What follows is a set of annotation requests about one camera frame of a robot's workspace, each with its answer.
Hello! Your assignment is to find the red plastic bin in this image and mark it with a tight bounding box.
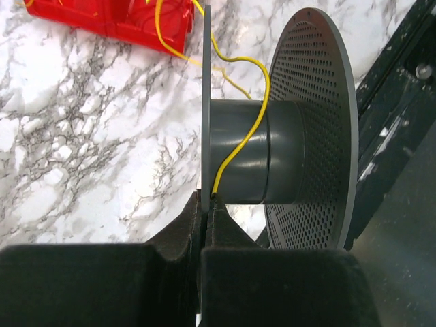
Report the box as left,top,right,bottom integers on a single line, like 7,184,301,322
24,0,194,52

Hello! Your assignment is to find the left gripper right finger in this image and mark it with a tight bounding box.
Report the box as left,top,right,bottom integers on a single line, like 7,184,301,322
200,196,378,326

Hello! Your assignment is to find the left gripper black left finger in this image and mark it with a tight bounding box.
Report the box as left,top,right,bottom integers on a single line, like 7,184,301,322
1,192,202,326

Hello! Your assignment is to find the grey cable spool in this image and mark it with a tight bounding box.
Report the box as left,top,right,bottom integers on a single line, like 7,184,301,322
201,7,358,249

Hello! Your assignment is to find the yellow cable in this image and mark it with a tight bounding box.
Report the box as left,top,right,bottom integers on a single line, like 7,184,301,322
155,0,272,200

